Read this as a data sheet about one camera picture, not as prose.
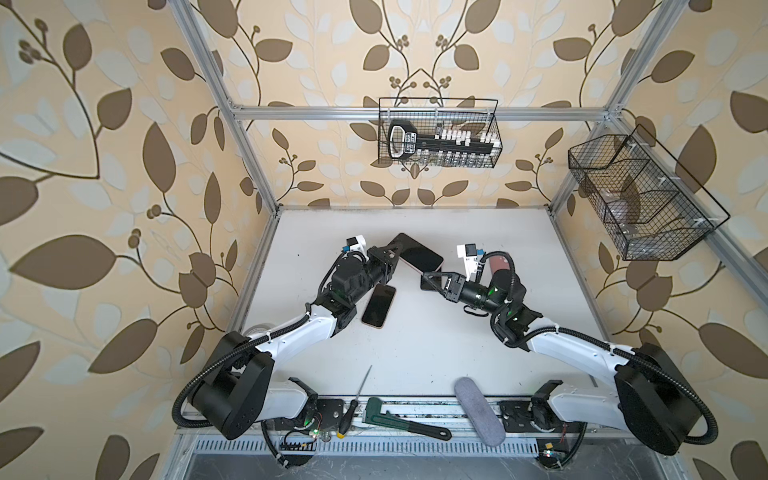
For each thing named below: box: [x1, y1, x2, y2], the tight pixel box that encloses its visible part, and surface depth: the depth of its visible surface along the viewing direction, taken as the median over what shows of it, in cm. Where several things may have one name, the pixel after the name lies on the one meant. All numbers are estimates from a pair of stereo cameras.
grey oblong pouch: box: [454, 377, 505, 447], surface depth 74 cm
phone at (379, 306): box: [361, 284, 397, 329], surface depth 95 cm
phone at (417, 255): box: [387, 233, 444, 275], surface depth 78 cm
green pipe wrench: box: [362, 397, 453, 441], surface depth 75 cm
